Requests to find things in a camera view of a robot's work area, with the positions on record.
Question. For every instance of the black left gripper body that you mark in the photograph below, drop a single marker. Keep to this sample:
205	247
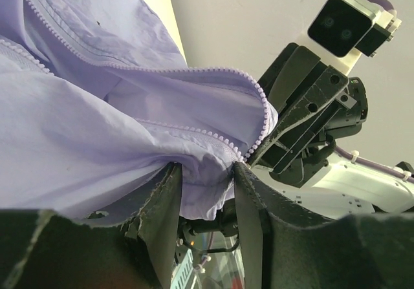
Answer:
346	122

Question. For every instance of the lavender purple jacket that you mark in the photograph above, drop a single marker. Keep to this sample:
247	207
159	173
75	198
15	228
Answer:
96	97

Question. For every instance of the grey slotted cable duct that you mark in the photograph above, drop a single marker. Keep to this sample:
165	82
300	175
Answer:
185	274

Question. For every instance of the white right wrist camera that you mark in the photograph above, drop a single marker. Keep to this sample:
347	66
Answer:
345	30

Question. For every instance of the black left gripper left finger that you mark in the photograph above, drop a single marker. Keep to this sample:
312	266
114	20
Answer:
289	70

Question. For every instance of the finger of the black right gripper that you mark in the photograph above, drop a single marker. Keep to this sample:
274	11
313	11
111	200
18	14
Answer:
285	245
127	244

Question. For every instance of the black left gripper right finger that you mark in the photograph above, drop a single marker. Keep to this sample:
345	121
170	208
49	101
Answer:
302	121

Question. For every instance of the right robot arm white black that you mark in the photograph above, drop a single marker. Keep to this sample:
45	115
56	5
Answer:
348	185

